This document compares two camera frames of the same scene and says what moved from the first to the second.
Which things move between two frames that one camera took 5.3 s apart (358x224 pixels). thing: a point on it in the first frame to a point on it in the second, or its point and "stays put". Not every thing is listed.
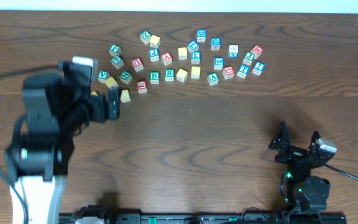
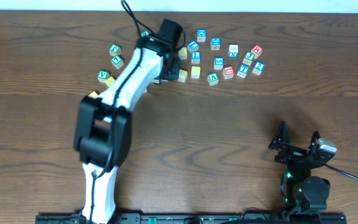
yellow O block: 181,75 stays put
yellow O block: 196,72 stays put
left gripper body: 98,107 to 171,72
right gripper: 293,152 stays put
